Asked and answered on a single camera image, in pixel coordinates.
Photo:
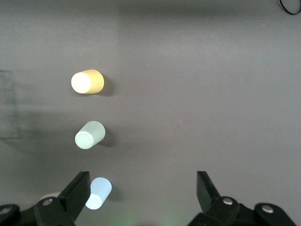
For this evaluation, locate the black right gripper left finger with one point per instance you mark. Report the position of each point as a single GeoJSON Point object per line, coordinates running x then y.
{"type": "Point", "coordinates": [47, 214]}

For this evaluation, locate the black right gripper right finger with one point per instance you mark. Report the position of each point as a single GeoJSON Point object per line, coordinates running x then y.
{"type": "Point", "coordinates": [225, 212]}

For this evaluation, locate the pale green plastic cup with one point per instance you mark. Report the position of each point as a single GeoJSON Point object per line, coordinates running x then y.
{"type": "Point", "coordinates": [90, 135]}

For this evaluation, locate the yellow plastic cup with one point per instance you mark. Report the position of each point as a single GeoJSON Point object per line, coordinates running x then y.
{"type": "Point", "coordinates": [87, 81]}

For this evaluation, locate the light blue plastic cup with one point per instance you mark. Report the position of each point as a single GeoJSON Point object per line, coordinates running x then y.
{"type": "Point", "coordinates": [100, 193]}

